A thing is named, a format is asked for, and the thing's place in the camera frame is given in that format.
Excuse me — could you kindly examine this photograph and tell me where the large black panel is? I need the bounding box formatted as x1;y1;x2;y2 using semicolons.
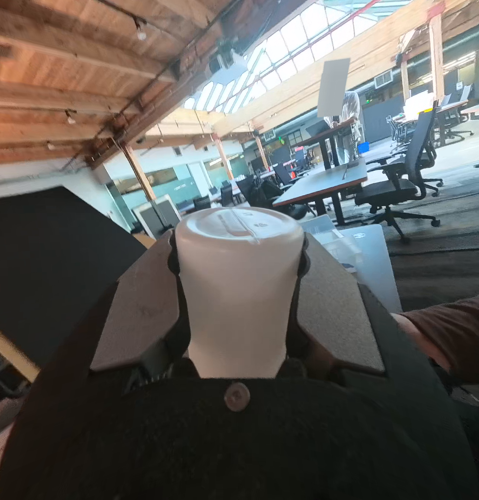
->
0;185;147;376

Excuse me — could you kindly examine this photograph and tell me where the clear plastic storage bin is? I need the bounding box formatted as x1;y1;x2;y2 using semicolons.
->
302;214;402;313

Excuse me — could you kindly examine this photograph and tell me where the person's right forearm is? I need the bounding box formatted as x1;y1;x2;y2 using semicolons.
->
392;293;479;385

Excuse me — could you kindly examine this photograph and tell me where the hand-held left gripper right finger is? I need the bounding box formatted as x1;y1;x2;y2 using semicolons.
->
287;234;385;376

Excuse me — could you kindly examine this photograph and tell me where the grey mesh office chair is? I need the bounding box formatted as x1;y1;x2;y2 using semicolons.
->
354;99;445;243

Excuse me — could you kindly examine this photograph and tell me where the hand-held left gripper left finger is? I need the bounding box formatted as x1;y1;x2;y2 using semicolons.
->
90;230;191;373

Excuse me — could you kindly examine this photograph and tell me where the white plastic cup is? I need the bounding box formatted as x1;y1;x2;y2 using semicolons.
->
175;207;305;379

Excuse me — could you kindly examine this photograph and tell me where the standing desk with grey top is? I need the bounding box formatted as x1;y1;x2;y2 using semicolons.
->
272;158;369;228

